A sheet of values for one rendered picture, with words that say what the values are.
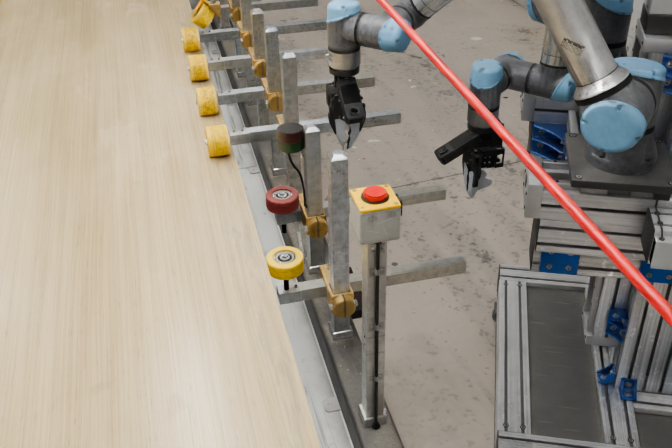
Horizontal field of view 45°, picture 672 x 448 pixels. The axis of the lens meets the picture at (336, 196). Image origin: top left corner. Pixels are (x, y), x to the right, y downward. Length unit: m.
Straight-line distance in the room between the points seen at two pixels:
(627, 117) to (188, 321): 0.93
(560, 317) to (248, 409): 1.51
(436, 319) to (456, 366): 0.24
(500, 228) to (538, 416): 1.26
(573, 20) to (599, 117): 0.19
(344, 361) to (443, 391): 0.97
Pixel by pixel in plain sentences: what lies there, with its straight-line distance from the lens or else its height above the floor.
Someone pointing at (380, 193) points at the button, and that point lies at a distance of 1.33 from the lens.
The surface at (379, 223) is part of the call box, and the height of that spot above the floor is 1.19.
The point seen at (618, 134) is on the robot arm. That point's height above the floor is 1.20.
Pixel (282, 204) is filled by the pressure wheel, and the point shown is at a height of 0.90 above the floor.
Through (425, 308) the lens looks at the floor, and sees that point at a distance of 3.03.
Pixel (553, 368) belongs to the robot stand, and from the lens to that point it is 2.55.
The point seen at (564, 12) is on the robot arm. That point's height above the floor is 1.41.
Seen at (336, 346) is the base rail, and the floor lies 0.70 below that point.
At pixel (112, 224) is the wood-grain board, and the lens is 1.93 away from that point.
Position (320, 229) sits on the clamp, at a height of 0.85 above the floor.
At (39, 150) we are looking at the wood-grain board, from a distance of 2.31.
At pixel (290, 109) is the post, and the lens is 2.07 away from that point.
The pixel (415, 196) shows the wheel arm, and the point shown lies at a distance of 2.04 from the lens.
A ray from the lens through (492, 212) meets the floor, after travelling 3.58.
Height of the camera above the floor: 1.94
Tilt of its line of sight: 32 degrees down
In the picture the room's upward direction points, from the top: 1 degrees counter-clockwise
